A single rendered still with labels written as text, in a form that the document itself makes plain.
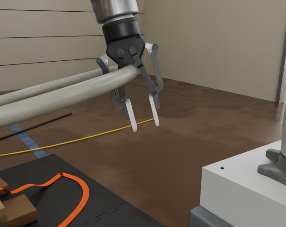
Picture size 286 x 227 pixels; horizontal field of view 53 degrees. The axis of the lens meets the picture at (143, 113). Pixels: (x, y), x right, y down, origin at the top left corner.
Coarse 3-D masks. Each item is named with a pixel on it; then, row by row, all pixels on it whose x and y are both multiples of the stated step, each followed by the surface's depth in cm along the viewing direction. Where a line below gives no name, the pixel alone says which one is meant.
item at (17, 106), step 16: (64, 80) 84; (80, 80) 82; (96, 80) 46; (112, 80) 48; (128, 80) 53; (0, 96) 80; (16, 96) 81; (32, 96) 84; (48, 96) 41; (64, 96) 42; (80, 96) 44; (96, 96) 47; (0, 112) 39; (16, 112) 40; (32, 112) 40; (48, 112) 42
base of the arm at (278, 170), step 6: (270, 150) 75; (276, 150) 75; (270, 156) 75; (276, 156) 73; (282, 156) 66; (276, 162) 70; (282, 162) 65; (258, 168) 69; (264, 168) 68; (270, 168) 68; (276, 168) 67; (282, 168) 65; (264, 174) 68; (270, 174) 67; (276, 174) 66; (282, 174) 64; (276, 180) 66; (282, 180) 64
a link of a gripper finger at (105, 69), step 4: (96, 60) 60; (100, 60) 60; (100, 64) 60; (104, 64) 60; (104, 68) 60; (108, 68) 62; (104, 72) 61; (108, 72) 61; (112, 92) 62; (112, 96) 62; (112, 100) 62
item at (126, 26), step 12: (108, 24) 57; (120, 24) 56; (132, 24) 57; (108, 36) 57; (120, 36) 56; (132, 36) 58; (108, 48) 60; (120, 48) 60; (144, 48) 60; (132, 60) 60
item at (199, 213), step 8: (200, 208) 74; (192, 216) 72; (200, 216) 71; (208, 216) 71; (216, 216) 71; (192, 224) 73; (200, 224) 71; (208, 224) 69; (216, 224) 68; (224, 224) 68
